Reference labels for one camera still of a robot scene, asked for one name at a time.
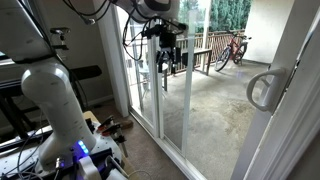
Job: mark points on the white black control box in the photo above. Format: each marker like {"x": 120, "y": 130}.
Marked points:
{"x": 88, "y": 168}

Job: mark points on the fixed glass door panel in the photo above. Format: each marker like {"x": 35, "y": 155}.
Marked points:
{"x": 155, "y": 100}

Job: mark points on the wooden table top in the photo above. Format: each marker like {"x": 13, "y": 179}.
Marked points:
{"x": 90, "y": 116}

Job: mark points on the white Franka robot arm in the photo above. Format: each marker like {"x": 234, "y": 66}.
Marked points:
{"x": 56, "y": 100}

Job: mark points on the brown object on carpet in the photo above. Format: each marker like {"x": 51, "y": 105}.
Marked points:
{"x": 126, "y": 124}

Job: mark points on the wooden patio bench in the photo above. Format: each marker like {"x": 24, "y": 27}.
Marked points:
{"x": 204, "y": 51}

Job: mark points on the window with white frame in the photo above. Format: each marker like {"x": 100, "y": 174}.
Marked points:
{"x": 5, "y": 57}

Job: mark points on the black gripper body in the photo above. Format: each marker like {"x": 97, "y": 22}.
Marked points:
{"x": 167, "y": 41}

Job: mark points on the camera on mount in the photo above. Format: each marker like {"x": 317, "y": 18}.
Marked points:
{"x": 60, "y": 31}

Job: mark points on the white patio table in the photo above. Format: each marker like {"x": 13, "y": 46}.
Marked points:
{"x": 145, "y": 71}

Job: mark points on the white perforated base plate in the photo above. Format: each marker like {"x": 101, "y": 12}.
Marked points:
{"x": 106, "y": 143}

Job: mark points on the black metal stand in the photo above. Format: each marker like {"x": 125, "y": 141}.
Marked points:
{"x": 13, "y": 113}

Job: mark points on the black padded bench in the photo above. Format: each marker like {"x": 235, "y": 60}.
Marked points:
{"x": 86, "y": 71}

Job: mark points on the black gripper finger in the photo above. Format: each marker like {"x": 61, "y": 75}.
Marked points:
{"x": 159, "y": 60}
{"x": 170, "y": 57}

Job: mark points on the white sliding glass door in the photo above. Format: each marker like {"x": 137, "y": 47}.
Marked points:
{"x": 253, "y": 140}

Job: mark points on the red bicycle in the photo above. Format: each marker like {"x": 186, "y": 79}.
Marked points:
{"x": 230, "y": 50}

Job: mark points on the green trees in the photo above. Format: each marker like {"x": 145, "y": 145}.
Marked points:
{"x": 230, "y": 13}

